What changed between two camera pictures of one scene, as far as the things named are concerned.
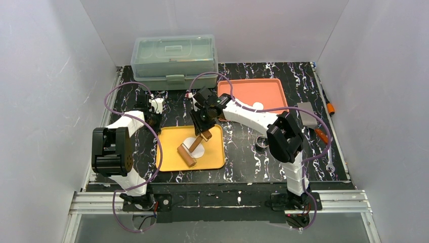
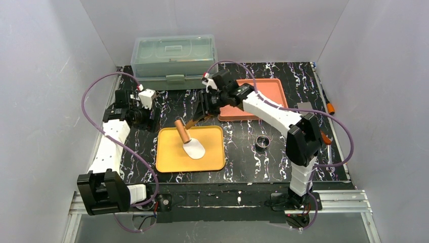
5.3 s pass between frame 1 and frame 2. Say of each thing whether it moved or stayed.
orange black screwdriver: stayed
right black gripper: moved
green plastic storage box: stayed
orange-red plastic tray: stayed
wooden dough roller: moved
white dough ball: stayed
